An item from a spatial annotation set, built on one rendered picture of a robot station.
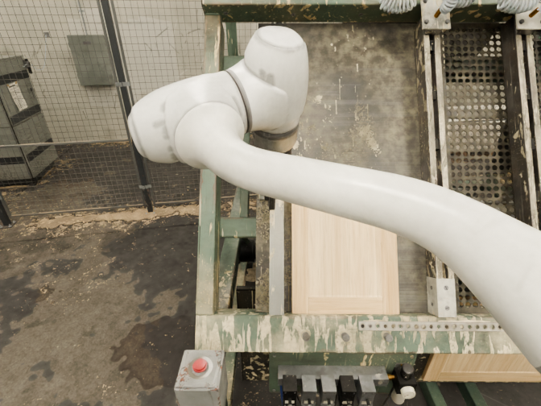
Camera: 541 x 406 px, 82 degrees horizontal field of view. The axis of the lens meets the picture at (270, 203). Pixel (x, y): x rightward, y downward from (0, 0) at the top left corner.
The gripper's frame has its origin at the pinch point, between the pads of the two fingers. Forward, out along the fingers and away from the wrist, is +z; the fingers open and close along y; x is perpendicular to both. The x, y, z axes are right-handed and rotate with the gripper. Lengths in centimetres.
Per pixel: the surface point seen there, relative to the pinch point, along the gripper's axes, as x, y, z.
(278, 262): 2.2, -3.2, 36.4
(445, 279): 16, -57, 34
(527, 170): -14, -92, 17
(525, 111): -32, -95, 7
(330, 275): 7.7, -21.0, 40.3
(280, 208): -14.3, -5.6, 27.7
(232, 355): 17, 21, 126
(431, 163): -20, -59, 16
